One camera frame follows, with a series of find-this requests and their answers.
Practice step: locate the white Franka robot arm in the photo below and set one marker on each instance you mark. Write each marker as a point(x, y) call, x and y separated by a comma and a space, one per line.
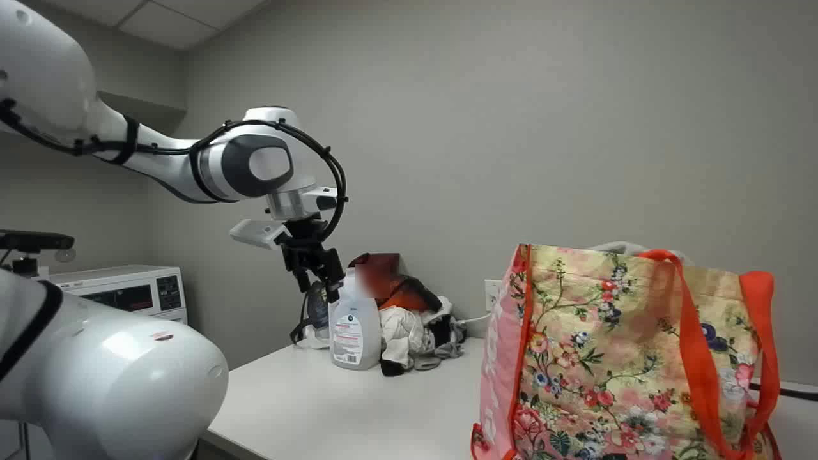
point(102, 384)

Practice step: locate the small black cloth item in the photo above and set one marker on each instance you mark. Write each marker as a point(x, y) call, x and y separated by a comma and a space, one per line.
point(395, 367)

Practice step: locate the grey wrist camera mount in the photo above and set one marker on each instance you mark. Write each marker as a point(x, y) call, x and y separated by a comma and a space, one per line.
point(257, 231)

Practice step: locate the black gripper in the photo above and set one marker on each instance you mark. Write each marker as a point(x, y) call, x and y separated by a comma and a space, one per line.
point(300, 242)

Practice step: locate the translucent white detergent bottle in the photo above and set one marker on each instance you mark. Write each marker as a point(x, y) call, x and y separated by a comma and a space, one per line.
point(355, 332)

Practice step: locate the white boxy appliance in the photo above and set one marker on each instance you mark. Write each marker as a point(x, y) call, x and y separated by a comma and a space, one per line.
point(128, 293)

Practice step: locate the white wall outlet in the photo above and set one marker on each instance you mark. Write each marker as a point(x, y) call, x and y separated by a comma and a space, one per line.
point(494, 295)

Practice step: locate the white crumpled cloth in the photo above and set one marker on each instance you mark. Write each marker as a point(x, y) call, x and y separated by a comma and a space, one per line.
point(405, 332)

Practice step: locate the black camera clamp mount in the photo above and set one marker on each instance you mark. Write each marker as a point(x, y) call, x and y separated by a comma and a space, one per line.
point(29, 244)

